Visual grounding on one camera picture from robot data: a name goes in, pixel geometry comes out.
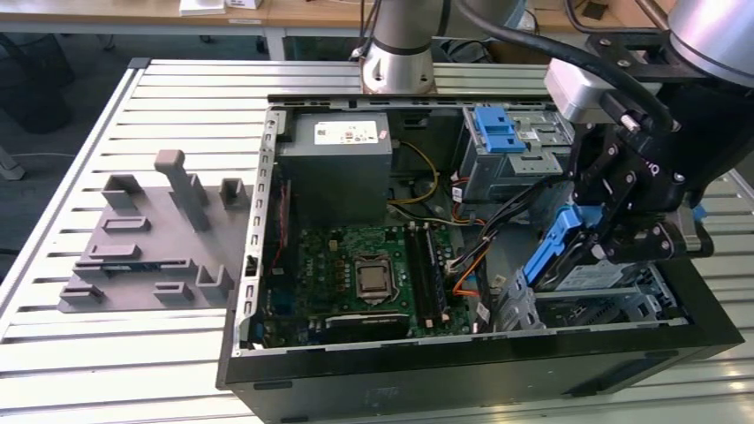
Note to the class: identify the black office chair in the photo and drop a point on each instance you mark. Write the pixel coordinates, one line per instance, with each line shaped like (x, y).
(35, 79)

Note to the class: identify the wooden desk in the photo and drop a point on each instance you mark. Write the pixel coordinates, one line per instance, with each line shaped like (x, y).
(118, 20)

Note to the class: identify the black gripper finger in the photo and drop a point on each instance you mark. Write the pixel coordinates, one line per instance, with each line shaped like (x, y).
(677, 238)
(610, 185)

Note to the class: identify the black PC case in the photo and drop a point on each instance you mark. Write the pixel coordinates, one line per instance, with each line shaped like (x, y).
(413, 380)

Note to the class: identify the CPU socket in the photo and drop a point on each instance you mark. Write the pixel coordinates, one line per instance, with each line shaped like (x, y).
(377, 259)

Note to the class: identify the black RAM slot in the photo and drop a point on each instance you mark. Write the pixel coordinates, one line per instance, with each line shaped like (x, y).
(417, 274)

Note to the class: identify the hard disk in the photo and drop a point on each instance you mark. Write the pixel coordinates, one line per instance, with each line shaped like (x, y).
(589, 276)

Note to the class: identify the green motherboard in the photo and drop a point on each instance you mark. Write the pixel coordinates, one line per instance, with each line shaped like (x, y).
(321, 265)

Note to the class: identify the installed RAM stick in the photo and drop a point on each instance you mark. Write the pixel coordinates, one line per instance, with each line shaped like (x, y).
(437, 282)

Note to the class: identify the grey parts rack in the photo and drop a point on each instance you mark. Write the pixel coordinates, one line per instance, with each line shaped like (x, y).
(159, 265)

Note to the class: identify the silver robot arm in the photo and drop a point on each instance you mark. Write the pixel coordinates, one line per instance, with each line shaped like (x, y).
(401, 66)

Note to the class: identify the white labelled box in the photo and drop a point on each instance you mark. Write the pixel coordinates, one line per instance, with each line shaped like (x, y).
(242, 3)

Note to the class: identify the silver CPU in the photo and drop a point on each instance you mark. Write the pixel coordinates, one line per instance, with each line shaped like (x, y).
(374, 280)

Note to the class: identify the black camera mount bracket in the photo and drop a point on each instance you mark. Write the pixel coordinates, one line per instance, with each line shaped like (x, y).
(648, 66)

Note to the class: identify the metal optical drive cage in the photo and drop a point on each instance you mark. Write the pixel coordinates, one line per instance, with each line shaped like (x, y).
(530, 165)

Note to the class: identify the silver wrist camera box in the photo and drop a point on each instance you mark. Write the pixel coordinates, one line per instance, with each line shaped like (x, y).
(574, 97)

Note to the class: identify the grey power supply unit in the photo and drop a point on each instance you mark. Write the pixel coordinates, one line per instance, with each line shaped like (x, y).
(335, 185)

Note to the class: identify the blue plastic drive latch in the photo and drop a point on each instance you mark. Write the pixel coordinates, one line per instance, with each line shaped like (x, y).
(496, 132)

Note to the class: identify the black graphics card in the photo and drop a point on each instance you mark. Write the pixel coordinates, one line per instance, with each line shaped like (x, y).
(365, 329)

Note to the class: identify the white cardboard box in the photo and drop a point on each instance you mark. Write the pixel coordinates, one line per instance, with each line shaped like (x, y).
(201, 9)

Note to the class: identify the metal disk bay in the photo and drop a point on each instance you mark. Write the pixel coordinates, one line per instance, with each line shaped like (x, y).
(589, 295)

